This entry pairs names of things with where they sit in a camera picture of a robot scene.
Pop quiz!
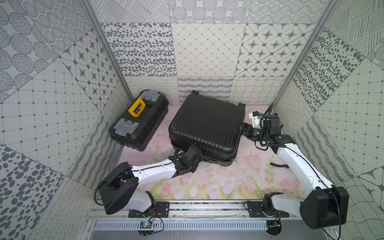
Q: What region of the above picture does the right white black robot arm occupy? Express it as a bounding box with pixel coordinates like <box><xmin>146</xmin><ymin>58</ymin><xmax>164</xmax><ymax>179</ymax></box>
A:
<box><xmin>239</xmin><ymin>123</ymin><xmax>349</xmax><ymax>229</ymax></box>

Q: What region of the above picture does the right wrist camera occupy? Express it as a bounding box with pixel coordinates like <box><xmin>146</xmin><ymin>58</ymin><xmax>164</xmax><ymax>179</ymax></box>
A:
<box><xmin>249</xmin><ymin>111</ymin><xmax>264</xmax><ymax>128</ymax></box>

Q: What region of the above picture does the aluminium mounting rail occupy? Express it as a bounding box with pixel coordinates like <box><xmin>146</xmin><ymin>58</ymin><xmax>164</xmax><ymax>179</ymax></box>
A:
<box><xmin>86</xmin><ymin>200</ymin><xmax>299</xmax><ymax>220</ymax></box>

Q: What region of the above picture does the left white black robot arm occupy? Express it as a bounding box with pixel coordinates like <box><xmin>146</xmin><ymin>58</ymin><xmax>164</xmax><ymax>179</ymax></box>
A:
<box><xmin>96</xmin><ymin>146</ymin><xmax>203</xmax><ymax>217</ymax></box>

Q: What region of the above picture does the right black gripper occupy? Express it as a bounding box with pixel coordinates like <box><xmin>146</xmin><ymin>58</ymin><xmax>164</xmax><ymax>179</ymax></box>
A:
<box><xmin>232</xmin><ymin>122</ymin><xmax>269</xmax><ymax>142</ymax></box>

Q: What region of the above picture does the floral pink table mat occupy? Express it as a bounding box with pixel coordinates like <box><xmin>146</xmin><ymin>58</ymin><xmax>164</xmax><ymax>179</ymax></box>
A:
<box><xmin>119</xmin><ymin>106</ymin><xmax>306</xmax><ymax>200</ymax></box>

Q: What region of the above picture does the black hard-shell suitcase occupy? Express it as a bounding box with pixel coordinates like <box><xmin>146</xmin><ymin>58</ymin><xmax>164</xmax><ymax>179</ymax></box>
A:
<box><xmin>169</xmin><ymin>91</ymin><xmax>246</xmax><ymax>167</ymax></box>

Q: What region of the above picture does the black toolbox yellow handle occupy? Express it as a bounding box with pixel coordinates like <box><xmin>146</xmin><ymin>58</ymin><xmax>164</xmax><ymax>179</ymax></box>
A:
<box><xmin>109</xmin><ymin>90</ymin><xmax>169</xmax><ymax>152</ymax></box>

